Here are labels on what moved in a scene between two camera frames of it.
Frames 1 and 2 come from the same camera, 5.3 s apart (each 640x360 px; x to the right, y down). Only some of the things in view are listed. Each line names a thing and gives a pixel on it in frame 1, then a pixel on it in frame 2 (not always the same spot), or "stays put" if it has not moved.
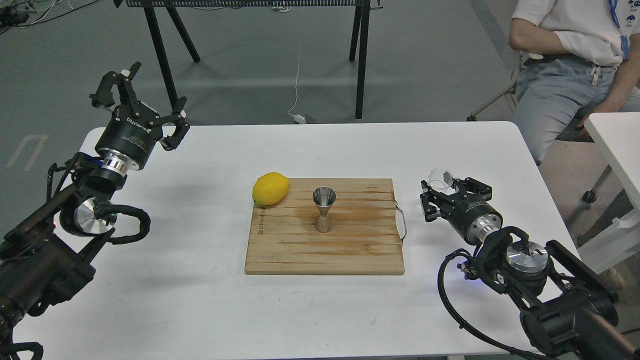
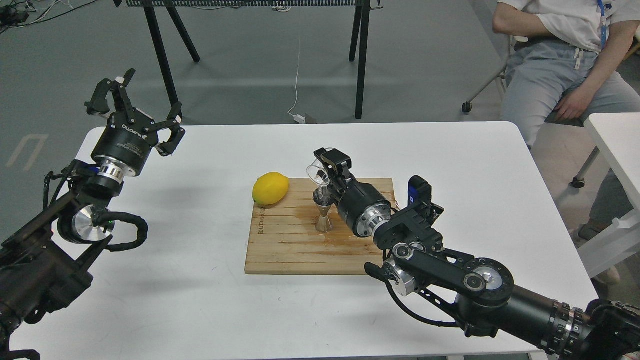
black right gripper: (474, 216) to (363, 206)
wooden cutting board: (364, 239) stays put
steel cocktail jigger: (324, 197) stays put
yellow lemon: (270, 188) stays put
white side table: (617, 135) stays put
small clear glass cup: (440, 178) to (318, 173)
